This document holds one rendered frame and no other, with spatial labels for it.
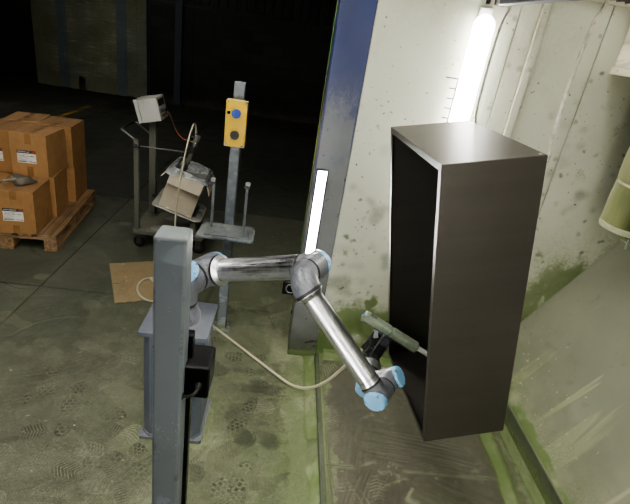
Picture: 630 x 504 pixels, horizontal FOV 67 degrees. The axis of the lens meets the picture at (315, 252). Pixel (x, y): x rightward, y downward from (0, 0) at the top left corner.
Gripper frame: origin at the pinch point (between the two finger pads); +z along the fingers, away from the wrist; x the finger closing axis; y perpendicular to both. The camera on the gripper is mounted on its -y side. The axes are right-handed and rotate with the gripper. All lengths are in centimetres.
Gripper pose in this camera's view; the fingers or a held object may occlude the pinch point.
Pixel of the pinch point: (381, 329)
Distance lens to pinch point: 235.6
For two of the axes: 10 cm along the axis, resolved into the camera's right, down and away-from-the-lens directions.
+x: 8.5, 5.1, 0.9
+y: -4.4, 6.2, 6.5
